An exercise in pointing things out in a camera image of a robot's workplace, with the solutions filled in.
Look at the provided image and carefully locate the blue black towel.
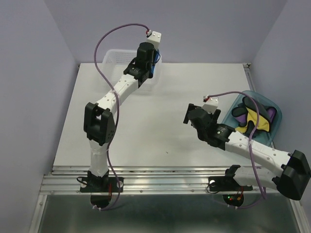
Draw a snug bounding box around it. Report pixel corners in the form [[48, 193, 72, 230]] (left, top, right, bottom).
[[151, 50, 161, 75]]

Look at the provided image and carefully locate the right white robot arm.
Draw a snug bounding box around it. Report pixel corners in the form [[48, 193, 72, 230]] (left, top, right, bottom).
[[183, 104, 311, 200]]

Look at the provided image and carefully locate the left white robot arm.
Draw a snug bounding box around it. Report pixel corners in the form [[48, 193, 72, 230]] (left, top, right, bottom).
[[79, 42, 156, 193]]

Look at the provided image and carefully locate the white perforated plastic basket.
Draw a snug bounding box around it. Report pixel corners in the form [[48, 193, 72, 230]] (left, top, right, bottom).
[[101, 49, 162, 95]]

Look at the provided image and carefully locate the purple towel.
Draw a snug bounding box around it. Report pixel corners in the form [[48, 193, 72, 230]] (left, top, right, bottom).
[[231, 108, 277, 123]]

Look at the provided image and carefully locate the translucent blue plastic bin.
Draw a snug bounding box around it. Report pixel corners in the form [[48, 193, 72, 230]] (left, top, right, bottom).
[[222, 91, 282, 146]]

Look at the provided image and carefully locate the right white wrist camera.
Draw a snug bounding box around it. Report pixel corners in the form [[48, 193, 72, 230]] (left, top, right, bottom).
[[202, 96, 219, 114]]

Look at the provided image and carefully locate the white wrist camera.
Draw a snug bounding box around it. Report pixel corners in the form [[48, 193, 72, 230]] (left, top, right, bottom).
[[202, 96, 219, 114], [146, 30, 162, 50]]

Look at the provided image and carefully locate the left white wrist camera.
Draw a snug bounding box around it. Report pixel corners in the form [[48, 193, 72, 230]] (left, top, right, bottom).
[[146, 30, 162, 50]]

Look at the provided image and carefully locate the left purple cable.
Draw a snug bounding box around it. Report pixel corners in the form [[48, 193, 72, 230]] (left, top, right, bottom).
[[93, 23, 153, 211]]

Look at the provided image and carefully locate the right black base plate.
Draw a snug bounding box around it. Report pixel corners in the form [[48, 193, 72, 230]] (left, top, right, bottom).
[[207, 176, 253, 207]]

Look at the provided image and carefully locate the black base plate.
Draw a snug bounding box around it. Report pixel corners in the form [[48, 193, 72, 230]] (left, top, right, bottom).
[[207, 176, 253, 207], [76, 175, 124, 210]]

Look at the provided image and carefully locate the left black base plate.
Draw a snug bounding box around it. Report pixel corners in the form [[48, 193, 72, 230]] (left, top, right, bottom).
[[76, 175, 124, 210]]

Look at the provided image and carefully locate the aluminium mounting rail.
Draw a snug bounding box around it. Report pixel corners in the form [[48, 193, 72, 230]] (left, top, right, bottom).
[[40, 166, 299, 195]]

